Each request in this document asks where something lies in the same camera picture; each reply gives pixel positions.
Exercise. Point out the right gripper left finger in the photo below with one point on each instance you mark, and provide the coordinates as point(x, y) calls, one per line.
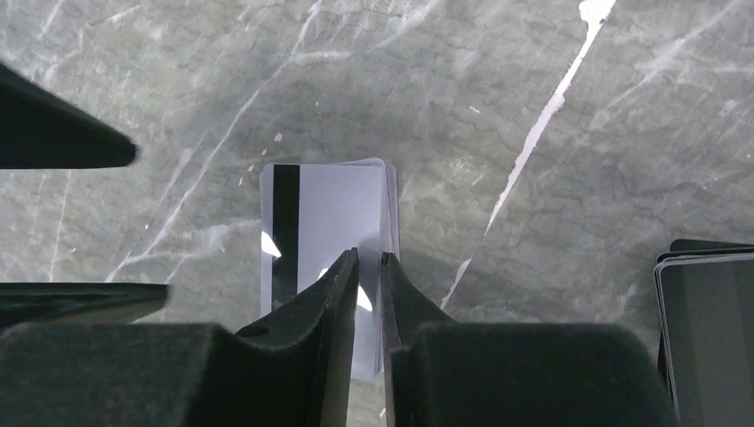
point(289, 368)

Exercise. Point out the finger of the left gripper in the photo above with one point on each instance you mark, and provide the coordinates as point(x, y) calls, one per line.
point(79, 303)
point(41, 131)

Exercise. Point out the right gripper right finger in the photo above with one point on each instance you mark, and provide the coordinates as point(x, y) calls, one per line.
point(442, 372)

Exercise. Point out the silver card stack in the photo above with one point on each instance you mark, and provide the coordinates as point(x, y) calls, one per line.
point(310, 214)

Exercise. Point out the black card stack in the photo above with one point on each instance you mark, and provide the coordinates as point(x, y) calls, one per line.
point(705, 297)

